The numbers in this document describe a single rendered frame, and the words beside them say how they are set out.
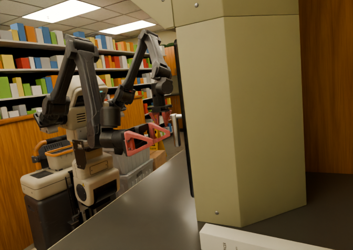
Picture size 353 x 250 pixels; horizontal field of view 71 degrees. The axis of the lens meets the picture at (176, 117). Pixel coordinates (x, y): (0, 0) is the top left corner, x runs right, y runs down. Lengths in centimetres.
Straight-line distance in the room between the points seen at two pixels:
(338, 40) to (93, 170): 130
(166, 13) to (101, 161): 111
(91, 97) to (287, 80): 61
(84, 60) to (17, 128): 166
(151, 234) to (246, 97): 39
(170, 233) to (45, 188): 118
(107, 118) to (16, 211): 197
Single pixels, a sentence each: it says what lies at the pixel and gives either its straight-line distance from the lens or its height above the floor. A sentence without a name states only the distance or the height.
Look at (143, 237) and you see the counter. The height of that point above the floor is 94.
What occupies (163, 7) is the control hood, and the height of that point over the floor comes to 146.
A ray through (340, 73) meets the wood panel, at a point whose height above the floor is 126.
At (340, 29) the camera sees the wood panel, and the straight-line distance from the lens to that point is 91.
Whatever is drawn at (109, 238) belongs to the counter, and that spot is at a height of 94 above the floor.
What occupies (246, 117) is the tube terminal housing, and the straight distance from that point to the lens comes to 57.
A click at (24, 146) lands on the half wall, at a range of 259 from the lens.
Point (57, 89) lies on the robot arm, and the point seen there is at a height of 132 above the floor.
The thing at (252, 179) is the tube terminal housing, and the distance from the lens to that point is 61.
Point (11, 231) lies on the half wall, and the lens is 266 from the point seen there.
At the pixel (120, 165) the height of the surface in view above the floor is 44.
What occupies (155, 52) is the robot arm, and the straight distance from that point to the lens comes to 126.
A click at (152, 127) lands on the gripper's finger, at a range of 75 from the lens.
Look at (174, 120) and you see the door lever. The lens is 65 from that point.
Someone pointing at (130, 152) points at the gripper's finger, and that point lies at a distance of 67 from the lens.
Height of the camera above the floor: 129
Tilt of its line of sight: 8 degrees down
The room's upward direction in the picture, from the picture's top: 7 degrees counter-clockwise
